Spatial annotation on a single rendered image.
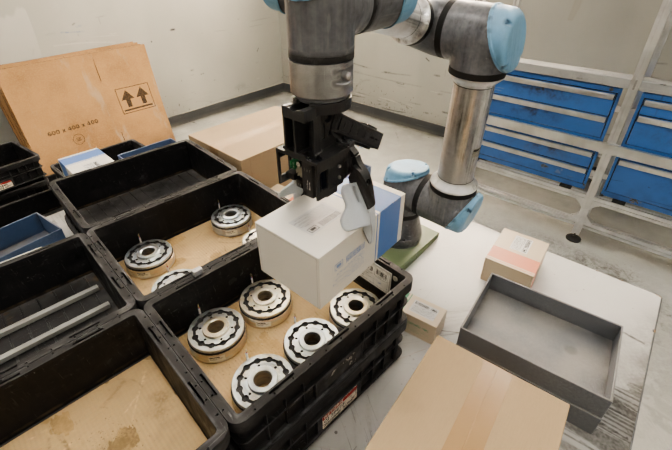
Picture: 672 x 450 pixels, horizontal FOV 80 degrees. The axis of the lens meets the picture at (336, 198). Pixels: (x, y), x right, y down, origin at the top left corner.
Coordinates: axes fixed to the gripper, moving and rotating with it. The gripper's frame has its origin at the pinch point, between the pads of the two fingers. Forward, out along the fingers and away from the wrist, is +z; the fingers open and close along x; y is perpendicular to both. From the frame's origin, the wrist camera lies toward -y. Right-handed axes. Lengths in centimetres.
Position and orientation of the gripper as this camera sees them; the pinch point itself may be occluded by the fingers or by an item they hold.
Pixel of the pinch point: (334, 221)
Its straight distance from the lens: 60.1
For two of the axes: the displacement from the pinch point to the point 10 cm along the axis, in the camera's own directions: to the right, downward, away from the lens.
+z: 0.0, 8.4, 5.4
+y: -6.4, 4.2, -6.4
